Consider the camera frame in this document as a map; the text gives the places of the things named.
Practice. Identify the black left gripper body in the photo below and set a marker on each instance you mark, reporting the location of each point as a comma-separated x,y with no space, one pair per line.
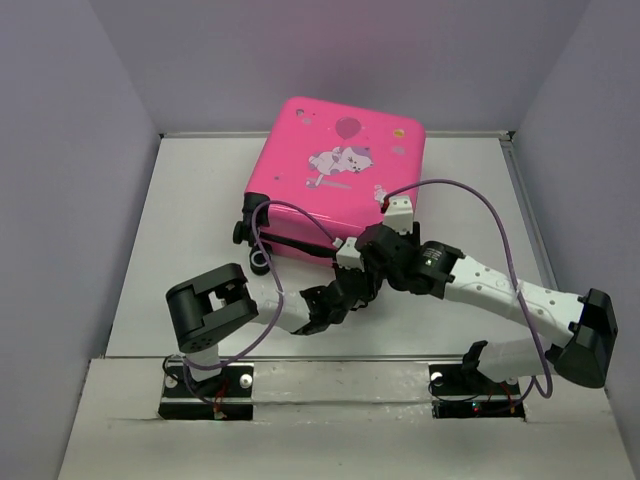
370,290

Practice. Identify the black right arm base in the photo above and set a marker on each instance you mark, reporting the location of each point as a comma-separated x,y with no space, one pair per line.
456,396

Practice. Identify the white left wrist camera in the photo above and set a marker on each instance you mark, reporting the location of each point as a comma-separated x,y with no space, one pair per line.
348,257

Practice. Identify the silver table rail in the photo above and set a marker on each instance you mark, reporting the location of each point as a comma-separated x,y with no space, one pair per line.
429,358

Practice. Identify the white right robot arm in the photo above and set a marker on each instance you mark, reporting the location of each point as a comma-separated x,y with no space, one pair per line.
572,335

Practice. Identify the pink hard-shell suitcase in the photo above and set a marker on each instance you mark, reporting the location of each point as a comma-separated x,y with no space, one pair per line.
322,174

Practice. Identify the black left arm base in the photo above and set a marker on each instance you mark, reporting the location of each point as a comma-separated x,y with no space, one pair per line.
226,397

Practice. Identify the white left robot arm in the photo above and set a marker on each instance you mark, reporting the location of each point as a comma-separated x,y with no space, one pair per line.
210,307

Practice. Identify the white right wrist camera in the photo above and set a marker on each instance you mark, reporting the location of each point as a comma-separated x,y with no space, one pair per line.
398,214

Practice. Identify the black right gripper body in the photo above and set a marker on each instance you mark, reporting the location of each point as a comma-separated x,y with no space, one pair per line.
412,238

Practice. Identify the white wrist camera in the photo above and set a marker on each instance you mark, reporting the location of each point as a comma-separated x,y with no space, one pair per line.
398,214
348,257

